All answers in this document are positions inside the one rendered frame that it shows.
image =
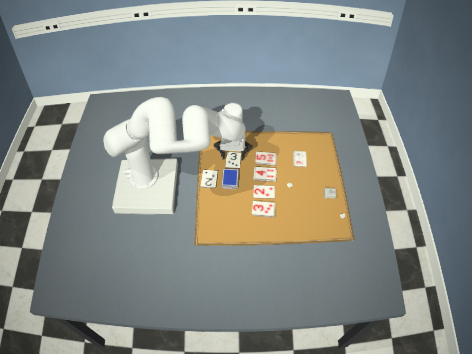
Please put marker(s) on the orange square mat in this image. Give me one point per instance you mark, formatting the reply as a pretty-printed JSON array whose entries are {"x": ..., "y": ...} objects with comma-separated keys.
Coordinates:
[{"x": 279, "y": 242}]

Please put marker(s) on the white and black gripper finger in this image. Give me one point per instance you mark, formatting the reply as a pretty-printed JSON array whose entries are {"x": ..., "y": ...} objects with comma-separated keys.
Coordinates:
[
  {"x": 216, "y": 145},
  {"x": 248, "y": 147}
]

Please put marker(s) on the orange-tan rectangular mat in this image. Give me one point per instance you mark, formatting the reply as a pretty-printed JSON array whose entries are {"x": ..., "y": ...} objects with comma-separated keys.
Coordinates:
[{"x": 302, "y": 212}]

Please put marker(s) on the blue card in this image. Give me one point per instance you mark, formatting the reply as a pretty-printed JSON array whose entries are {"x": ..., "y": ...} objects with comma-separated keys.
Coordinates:
[{"x": 230, "y": 177}]

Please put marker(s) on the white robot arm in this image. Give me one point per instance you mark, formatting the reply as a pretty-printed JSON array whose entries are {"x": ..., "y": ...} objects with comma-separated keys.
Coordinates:
[{"x": 198, "y": 124}]

